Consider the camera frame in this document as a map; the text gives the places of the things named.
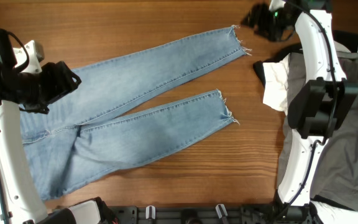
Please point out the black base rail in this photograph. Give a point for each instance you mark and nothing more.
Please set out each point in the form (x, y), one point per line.
(182, 215)

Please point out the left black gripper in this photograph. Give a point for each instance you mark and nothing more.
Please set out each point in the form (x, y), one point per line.
(61, 76)

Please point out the light blue denim jeans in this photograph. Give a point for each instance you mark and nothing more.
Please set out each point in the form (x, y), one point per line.
(95, 131)

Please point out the grey cloth garment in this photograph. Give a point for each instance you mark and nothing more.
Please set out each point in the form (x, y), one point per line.
(335, 181)

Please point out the black cloth garment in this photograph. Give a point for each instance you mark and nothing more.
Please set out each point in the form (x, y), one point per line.
(276, 68)

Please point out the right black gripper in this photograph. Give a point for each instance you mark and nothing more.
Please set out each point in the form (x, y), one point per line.
(258, 14)

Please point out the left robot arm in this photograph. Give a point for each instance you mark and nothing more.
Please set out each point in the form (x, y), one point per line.
(19, 200)

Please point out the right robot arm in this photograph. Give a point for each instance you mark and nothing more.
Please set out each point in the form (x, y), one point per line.
(315, 113)

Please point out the white cloth garment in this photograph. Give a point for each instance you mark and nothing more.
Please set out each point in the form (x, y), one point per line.
(275, 95)

